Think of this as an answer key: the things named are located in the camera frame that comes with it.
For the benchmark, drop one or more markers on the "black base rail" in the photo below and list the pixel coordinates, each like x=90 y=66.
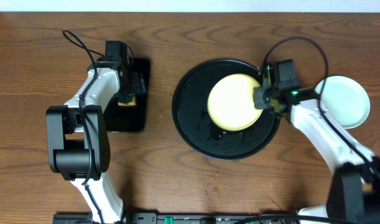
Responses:
x=153 y=218

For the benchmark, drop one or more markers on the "black rectangular tray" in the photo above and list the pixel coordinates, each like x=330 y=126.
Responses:
x=130 y=119

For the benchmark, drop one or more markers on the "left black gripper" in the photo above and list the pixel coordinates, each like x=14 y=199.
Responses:
x=135 y=86

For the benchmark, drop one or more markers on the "light blue plate front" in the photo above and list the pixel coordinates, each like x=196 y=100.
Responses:
x=346 y=100

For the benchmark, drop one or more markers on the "yellow plate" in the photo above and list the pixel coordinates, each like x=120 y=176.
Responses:
x=230 y=103

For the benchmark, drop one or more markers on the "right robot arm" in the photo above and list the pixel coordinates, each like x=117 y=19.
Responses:
x=355 y=189

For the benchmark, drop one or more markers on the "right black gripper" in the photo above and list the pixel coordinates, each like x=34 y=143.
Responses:
x=258 y=102

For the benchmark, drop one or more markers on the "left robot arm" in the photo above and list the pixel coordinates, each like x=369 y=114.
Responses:
x=78 y=144

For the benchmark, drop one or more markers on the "black round tray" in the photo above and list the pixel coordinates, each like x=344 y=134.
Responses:
x=193 y=123

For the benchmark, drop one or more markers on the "green yellow sponge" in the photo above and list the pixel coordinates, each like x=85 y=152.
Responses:
x=127 y=101

